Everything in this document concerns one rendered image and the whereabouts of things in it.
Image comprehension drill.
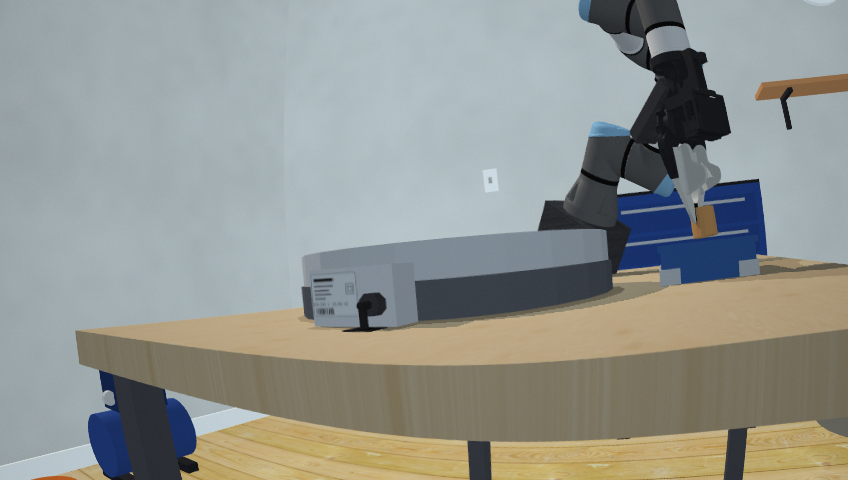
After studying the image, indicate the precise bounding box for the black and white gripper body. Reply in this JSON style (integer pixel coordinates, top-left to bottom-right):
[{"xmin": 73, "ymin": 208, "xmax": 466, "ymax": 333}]
[{"xmin": 650, "ymin": 48, "xmax": 731, "ymax": 147}]

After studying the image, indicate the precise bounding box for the bronze bushing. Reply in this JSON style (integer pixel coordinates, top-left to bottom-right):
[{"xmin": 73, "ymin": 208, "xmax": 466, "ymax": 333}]
[{"xmin": 691, "ymin": 205, "xmax": 718, "ymax": 239}]

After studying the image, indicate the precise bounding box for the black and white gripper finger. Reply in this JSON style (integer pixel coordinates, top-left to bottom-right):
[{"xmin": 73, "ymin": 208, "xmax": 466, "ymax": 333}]
[
  {"xmin": 655, "ymin": 124, "xmax": 708, "ymax": 223},
  {"xmin": 691, "ymin": 141, "xmax": 721, "ymax": 208}
]

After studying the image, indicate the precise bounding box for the blue crate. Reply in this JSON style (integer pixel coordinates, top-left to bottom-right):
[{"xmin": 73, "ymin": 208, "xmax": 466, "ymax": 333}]
[{"xmin": 657, "ymin": 235, "xmax": 760, "ymax": 287}]

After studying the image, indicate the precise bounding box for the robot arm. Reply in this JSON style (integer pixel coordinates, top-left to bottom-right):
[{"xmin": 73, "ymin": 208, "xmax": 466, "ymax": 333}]
[{"xmin": 563, "ymin": 0, "xmax": 691, "ymax": 227}]

